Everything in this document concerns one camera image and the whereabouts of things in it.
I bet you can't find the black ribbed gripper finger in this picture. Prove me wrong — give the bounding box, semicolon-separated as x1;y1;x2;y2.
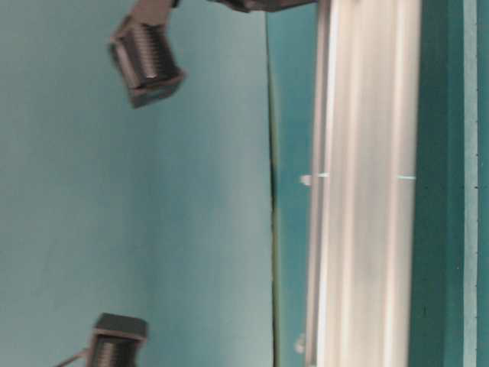
86;313;148;367
108;16;185;109

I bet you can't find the large silver aluminium rail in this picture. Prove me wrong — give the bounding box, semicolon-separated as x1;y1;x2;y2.
304;1;422;366

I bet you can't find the teal cloth mat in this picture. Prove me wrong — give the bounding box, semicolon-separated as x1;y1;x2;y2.
1;1;488;366

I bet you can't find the white cable tie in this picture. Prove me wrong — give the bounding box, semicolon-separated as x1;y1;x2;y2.
300;173;329;187

